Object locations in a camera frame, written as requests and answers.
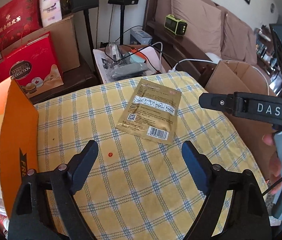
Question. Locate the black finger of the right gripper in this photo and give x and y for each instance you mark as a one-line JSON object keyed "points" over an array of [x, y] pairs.
{"points": [[217, 102]]}

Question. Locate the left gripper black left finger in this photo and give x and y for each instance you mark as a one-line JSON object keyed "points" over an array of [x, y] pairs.
{"points": [[31, 216]]}

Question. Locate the person's right hand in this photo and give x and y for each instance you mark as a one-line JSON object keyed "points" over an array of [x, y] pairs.
{"points": [[274, 165]]}

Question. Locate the red tea gift bag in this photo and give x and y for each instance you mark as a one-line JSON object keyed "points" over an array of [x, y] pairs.
{"points": [[18, 18]]}

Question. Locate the brown sofa cushion right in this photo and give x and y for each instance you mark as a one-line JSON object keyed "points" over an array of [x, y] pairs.
{"points": [[238, 41]]}

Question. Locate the gold foil sachet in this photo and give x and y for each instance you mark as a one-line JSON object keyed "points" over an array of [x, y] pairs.
{"points": [[151, 112]]}

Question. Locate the orange cardboard fruit box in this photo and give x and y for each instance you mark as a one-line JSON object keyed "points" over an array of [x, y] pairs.
{"points": [[18, 141]]}

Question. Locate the box of cluttered cables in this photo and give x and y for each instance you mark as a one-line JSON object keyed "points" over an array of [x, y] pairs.
{"points": [[117, 62]]}

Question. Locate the green alarm clock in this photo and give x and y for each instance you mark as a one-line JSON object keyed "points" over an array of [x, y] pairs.
{"points": [[175, 25]]}

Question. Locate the open brown cardboard box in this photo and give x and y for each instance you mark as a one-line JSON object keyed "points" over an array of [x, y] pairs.
{"points": [[235, 80]]}

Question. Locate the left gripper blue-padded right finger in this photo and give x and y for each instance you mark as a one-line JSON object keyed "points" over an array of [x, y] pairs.
{"points": [[247, 217]]}

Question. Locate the red chocolate gift bag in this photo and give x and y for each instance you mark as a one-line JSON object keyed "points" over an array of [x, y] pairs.
{"points": [[34, 66]]}

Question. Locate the white pink tissue pack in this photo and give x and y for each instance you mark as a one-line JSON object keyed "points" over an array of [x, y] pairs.
{"points": [[50, 12]]}

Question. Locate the yellow checkered tablecloth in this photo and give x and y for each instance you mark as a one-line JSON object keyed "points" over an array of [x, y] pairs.
{"points": [[144, 191]]}

